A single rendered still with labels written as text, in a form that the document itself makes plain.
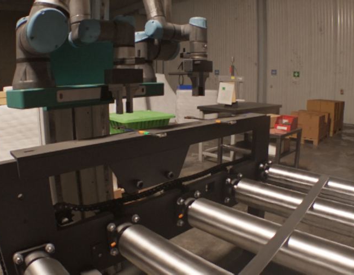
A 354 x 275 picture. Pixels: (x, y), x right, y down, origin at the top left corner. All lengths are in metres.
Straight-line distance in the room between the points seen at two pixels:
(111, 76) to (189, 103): 6.84
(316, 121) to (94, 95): 5.79
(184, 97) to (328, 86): 5.74
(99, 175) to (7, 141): 3.05
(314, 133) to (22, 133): 5.62
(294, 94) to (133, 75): 10.78
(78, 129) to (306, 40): 10.72
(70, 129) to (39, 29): 0.58
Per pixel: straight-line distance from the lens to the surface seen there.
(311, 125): 6.51
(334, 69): 11.08
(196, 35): 1.18
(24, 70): 0.94
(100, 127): 1.30
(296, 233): 0.87
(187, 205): 1.06
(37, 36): 0.80
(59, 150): 0.75
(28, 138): 4.22
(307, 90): 11.39
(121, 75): 0.94
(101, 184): 1.36
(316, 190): 1.19
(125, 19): 0.96
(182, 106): 7.70
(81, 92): 0.99
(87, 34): 0.89
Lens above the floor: 1.34
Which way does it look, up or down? 12 degrees down
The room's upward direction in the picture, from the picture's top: straight up
